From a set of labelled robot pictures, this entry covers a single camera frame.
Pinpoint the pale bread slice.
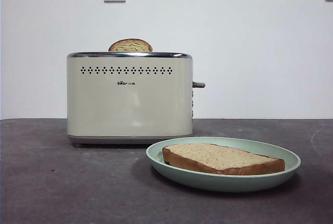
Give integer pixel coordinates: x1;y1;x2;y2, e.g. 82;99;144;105
162;143;286;176

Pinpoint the pale green round plate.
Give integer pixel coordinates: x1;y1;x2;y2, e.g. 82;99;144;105
145;136;302;193

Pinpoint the cream two-slot toaster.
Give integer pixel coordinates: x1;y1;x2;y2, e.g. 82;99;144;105
67;51;206;148

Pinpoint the dark toasted bread slice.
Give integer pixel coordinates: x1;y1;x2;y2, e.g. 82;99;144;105
108;39;153;52

